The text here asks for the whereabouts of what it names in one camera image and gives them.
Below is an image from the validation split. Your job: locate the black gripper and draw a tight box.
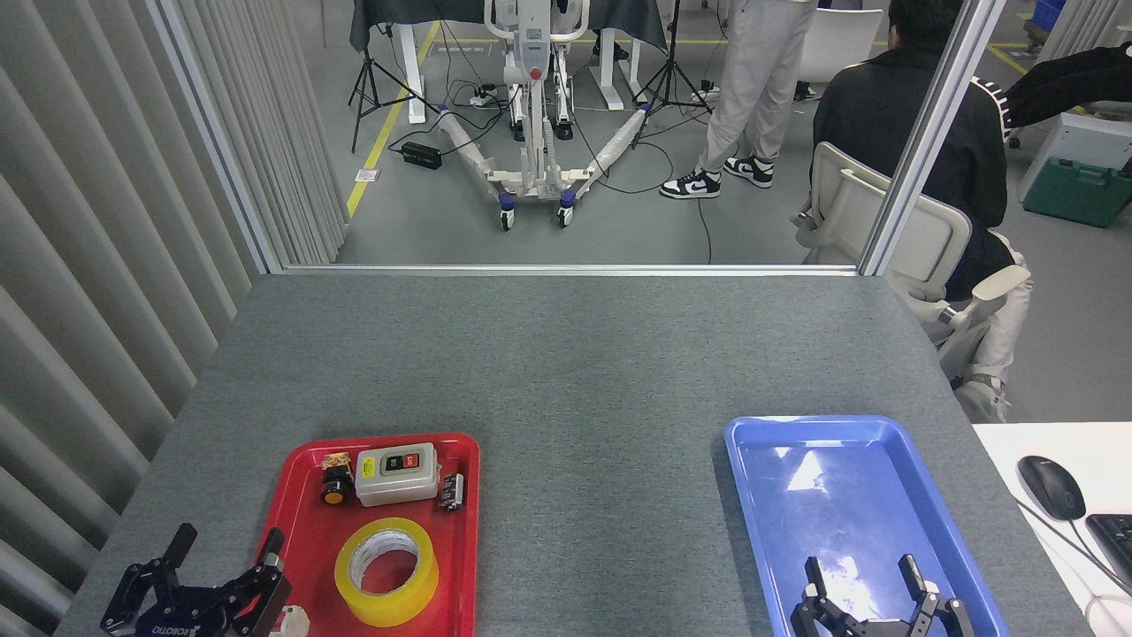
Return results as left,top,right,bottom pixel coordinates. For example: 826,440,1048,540
792,555,974,637
100,524,292,637

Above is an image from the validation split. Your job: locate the yellow tape roll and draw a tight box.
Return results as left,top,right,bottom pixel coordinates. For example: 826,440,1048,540
334,518,440,629

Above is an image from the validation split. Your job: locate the red plastic tray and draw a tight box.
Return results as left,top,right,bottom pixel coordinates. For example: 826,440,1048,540
239,432,481,637

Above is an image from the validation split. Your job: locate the blue plastic tray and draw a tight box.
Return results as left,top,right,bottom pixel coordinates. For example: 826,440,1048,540
723,414,1011,637

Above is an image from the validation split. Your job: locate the black push button orange cap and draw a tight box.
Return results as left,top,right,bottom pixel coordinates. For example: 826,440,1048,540
320,453,356,507

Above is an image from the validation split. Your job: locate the black computer mouse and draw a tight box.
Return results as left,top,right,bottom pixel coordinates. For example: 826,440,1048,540
1017,455,1087,522

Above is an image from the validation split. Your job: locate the black keyboard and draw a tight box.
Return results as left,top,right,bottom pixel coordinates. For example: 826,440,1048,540
1085,513,1132,589

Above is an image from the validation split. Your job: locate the white desk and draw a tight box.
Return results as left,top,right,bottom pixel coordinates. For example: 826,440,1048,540
973,422,1132,637

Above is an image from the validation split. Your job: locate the grey slatted curtain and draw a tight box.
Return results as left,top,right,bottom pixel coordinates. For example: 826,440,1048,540
0,0,350,637
1039,0,1132,63

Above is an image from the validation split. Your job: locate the white office chair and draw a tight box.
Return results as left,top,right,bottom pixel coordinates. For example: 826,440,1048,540
792,142,1031,424

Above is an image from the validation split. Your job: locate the green plastic case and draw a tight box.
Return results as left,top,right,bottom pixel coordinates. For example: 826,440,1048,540
1023,157,1132,229

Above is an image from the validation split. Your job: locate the seated person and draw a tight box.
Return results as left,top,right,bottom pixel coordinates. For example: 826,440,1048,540
812,0,1034,421

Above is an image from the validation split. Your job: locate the black tripod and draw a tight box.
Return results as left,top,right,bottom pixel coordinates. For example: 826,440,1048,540
632,0,713,147
348,0,440,153

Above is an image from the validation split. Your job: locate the white cabinet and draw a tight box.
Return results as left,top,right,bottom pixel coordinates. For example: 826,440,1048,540
1017,111,1132,204

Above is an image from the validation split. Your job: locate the standing person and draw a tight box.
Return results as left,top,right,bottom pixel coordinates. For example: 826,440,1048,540
659,0,819,200

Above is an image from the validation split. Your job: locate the person with black sleeve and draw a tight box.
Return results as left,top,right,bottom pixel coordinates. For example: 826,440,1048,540
1004,44,1132,129

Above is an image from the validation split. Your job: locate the table with black cloth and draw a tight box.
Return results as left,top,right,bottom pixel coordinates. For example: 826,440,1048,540
349,0,669,125

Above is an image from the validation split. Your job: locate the white stand on wheels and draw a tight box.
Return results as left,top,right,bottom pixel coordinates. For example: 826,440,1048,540
438,0,651,233

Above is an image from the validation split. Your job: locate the grey on-off switch box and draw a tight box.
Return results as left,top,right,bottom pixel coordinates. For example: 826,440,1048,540
354,442,441,508

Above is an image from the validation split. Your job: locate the black mouse cable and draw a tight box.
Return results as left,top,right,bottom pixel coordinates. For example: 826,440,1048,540
1015,495,1132,595

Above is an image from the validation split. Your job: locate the white cable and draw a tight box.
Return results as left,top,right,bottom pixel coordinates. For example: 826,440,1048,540
1083,591,1132,637

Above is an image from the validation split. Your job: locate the black floor cable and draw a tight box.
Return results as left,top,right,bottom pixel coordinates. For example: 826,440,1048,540
566,106,714,265

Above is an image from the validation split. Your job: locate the silver frame post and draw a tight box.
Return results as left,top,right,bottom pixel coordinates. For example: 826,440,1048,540
146,0,286,275
858,0,1009,277

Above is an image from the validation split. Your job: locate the silver frame rail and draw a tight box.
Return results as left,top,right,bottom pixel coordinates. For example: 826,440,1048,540
281,263,860,277

